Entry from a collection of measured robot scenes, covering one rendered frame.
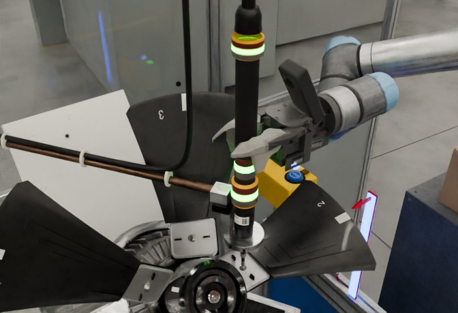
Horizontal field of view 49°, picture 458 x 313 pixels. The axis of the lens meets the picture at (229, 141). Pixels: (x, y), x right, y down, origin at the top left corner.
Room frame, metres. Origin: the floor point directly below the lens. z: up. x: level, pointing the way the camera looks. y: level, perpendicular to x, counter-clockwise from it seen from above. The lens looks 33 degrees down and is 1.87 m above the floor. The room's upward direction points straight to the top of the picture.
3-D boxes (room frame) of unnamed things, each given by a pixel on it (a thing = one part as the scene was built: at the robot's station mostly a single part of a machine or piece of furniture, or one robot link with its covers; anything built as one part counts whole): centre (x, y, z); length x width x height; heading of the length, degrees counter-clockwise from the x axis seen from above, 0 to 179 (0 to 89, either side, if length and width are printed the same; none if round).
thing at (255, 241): (0.63, -0.02, 1.31); 0.09 x 0.07 x 0.10; 71
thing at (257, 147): (0.61, -0.04, 1.44); 0.09 x 0.03 x 0.06; 136
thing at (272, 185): (1.08, -0.15, 1.02); 0.16 x 0.10 x 0.11; 36
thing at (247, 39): (0.63, -0.03, 1.61); 0.04 x 0.04 x 0.03
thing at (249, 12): (0.63, -0.03, 1.46); 0.04 x 0.04 x 0.46
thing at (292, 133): (0.64, -0.08, 1.47); 0.09 x 0.05 x 0.02; 136
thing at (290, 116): (0.69, -0.11, 1.44); 0.12 x 0.08 x 0.09; 126
